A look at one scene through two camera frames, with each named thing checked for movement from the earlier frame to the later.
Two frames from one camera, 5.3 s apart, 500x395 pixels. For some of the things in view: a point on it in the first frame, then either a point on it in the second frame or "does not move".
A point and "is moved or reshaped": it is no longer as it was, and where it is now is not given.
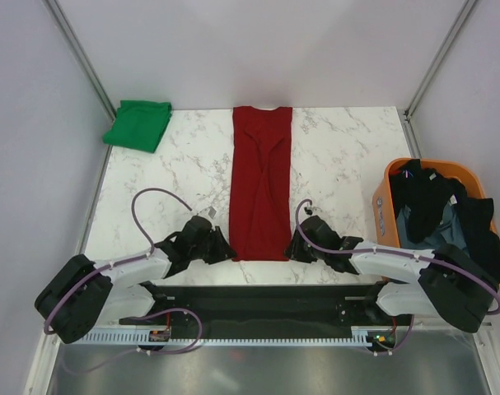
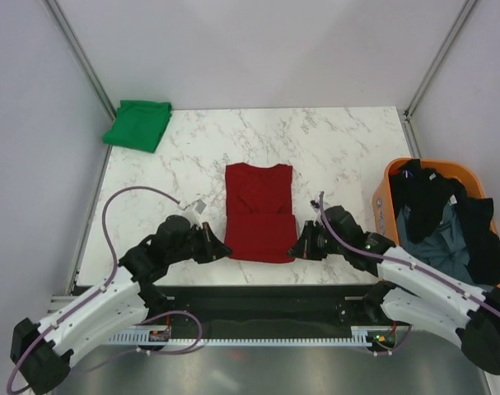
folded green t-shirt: [139, 124] does not move
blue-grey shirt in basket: [449, 231] does not move
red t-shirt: [260, 183] is moved or reshaped
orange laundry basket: [385, 219] does not move
